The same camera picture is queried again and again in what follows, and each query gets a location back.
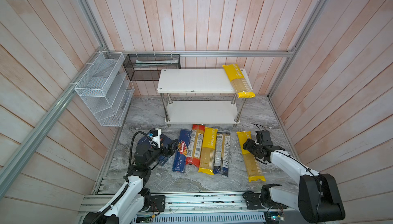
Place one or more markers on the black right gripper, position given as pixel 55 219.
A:
pixel 247 144

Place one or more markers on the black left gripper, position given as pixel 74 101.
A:
pixel 170 151

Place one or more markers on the yellow pastatime spaghetti bag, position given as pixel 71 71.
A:
pixel 238 81
pixel 208 150
pixel 254 172

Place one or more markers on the clear blue-ended spaghetti bag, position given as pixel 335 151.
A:
pixel 222 153

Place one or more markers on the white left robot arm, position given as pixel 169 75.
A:
pixel 132 197

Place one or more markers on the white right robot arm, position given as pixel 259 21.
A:
pixel 317 198

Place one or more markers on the white two-tier shelf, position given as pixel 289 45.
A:
pixel 199 96

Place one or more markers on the blue Barilla rigatoni box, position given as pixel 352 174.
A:
pixel 150 148

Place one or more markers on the blue Barilla spaghetti bag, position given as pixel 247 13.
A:
pixel 181 151

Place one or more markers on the red spaghetti bag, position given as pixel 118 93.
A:
pixel 195 145

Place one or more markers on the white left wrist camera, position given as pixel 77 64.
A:
pixel 154 137

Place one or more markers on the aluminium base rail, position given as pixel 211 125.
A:
pixel 198 208

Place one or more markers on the black mesh wall basket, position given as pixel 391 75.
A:
pixel 147 67

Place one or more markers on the white wire mesh organizer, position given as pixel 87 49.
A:
pixel 105 90

